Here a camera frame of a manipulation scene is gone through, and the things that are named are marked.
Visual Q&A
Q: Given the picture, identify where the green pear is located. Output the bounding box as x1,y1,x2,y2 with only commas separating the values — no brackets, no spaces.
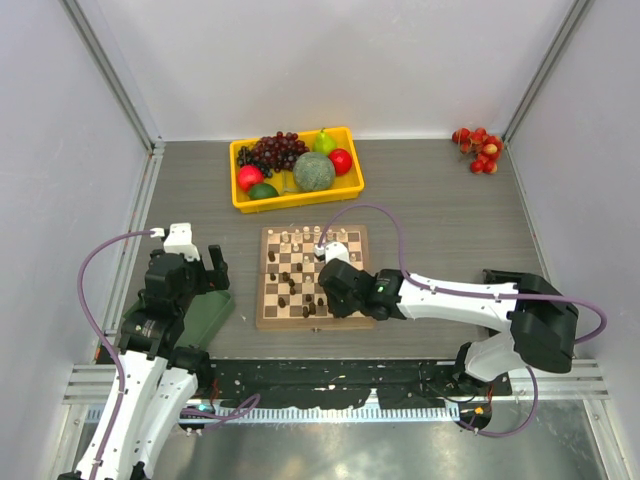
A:
313,129,337,156

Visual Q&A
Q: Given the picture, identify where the white cable duct strip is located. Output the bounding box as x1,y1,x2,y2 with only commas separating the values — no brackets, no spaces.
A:
87,403,460,424

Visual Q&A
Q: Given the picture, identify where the black grape bunch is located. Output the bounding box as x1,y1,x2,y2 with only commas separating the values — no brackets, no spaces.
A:
236,146,272,178

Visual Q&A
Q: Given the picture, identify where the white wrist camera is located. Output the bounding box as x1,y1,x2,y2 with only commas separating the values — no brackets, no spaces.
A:
313,242,350,263
163,223,201,262

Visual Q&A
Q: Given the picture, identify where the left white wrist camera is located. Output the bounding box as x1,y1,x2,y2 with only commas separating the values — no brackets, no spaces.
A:
163,223,201,262

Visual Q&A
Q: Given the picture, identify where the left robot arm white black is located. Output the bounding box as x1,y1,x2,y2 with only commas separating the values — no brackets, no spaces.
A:
62,245,230,479

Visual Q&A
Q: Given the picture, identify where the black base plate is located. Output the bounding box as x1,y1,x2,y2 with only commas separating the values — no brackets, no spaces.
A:
189,359,512,410

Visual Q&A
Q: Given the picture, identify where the red apple left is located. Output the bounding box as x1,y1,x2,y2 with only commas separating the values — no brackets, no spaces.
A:
236,165,264,192

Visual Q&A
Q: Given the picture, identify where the green melon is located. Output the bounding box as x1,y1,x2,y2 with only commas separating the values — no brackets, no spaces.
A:
293,152,336,192

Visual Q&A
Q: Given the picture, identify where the green lime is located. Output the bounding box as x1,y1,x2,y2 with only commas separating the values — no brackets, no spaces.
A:
248,183,279,201

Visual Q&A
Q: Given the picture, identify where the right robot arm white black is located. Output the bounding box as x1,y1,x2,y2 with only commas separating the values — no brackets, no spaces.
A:
318,259,578,395

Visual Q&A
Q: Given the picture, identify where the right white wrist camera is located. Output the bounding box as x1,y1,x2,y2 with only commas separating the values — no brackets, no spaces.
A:
313,242,350,263

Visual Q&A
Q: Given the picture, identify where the black plastic bin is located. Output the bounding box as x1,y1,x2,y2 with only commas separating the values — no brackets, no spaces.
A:
482,269,525,284

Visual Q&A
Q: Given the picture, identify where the red apple right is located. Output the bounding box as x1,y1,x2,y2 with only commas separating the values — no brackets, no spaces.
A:
328,148,353,176

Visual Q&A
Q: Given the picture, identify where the yellow plastic fruit tray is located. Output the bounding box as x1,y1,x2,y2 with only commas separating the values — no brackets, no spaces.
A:
229,127,365,213

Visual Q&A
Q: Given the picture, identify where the red apple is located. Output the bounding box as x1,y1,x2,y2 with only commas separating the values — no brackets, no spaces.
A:
328,148,353,176
236,165,264,192

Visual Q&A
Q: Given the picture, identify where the red grape bunch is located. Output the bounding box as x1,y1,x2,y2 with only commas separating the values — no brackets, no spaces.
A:
249,131,310,173

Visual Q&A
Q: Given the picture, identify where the green plastic tray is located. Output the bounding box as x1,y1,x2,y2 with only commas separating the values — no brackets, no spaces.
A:
117,291,235,358

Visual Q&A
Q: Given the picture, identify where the wooden chess board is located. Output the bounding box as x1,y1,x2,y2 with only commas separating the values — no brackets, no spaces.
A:
256,225,375,331

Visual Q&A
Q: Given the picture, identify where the red cherry cluster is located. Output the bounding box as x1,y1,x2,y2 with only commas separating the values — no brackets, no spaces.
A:
451,127,505,175

